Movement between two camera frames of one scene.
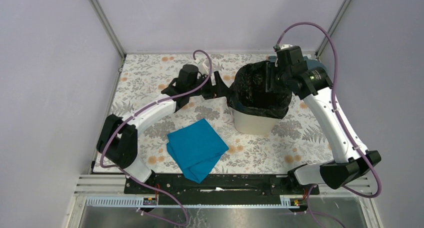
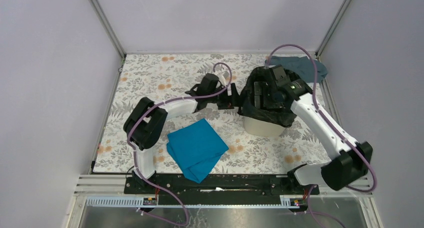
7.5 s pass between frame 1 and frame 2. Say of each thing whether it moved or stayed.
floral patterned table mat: stayed
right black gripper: moved
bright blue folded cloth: stayed
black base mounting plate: stayed
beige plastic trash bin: moved
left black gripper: moved
